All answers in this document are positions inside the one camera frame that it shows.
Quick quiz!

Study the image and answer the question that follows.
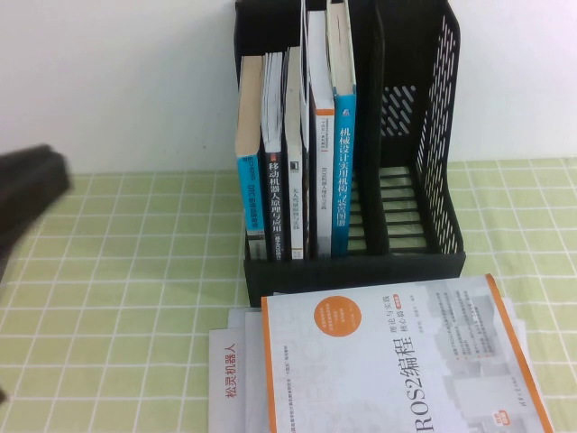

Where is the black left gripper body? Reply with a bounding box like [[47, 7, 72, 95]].
[[0, 198, 42, 284]]

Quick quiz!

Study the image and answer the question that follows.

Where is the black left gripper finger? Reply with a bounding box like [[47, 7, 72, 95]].
[[0, 143, 74, 218]]

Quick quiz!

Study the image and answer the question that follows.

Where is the white orange ROS2 programming book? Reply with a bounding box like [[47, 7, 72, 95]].
[[260, 273, 555, 433]]

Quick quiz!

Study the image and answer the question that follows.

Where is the cyan spine thick book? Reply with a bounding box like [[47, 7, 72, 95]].
[[234, 54, 268, 262]]

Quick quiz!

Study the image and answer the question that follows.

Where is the black spine robot book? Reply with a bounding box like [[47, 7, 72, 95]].
[[261, 51, 287, 263]]

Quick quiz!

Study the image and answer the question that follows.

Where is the white spine book black logo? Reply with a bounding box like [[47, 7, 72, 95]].
[[282, 46, 312, 262]]

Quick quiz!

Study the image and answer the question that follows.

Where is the white orange striped spine book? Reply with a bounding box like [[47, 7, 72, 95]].
[[300, 0, 337, 259]]

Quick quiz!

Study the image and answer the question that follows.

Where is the blue spine mechanism book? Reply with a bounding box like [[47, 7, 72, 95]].
[[325, 0, 358, 260]]

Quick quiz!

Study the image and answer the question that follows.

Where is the black plastic book holder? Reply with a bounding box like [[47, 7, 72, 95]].
[[233, 0, 468, 306]]

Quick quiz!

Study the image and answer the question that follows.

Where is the plain white paper sheet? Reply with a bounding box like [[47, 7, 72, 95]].
[[244, 309, 268, 433], [227, 306, 263, 331]]

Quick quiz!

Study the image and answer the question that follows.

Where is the white booklet red lettering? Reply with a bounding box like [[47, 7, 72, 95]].
[[206, 327, 248, 433]]

